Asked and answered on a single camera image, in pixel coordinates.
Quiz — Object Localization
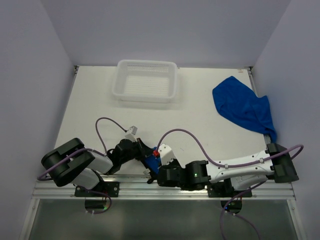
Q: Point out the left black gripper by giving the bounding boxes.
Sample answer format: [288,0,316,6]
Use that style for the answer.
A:
[120,137,154,164]

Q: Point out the blue towel with black trim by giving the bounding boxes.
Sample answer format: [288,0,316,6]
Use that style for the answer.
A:
[144,147,162,184]

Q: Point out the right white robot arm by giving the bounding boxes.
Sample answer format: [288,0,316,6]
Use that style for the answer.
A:
[157,143,299,197]

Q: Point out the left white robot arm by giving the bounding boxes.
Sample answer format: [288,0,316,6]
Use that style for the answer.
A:
[37,138,158,197]

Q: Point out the white plastic mesh basket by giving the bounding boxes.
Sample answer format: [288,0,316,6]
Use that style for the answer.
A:
[111,59,178,104]

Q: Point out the crumpled blue towel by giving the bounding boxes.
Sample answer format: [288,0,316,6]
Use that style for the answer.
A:
[212,76,277,143]

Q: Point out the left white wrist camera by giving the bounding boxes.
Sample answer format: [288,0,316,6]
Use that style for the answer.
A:
[124,125,138,142]

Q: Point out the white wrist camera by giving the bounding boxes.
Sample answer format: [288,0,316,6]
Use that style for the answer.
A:
[124,125,138,142]
[153,143,176,166]

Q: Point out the right black base bracket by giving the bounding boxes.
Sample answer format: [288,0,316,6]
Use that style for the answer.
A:
[207,181,243,198]

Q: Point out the black base bracket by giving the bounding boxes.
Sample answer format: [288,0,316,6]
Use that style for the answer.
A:
[74,181,120,198]
[207,181,243,198]

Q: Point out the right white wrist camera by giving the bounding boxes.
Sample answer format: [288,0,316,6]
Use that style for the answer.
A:
[153,143,176,166]

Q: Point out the left black base bracket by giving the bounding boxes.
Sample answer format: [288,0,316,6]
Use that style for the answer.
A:
[74,181,120,198]

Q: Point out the aluminium mounting rail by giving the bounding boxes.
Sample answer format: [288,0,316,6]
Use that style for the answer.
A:
[31,175,296,200]

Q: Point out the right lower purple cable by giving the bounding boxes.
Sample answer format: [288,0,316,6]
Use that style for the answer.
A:
[219,181,266,240]

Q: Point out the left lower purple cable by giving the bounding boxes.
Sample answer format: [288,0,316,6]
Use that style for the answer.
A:
[83,187,112,215]

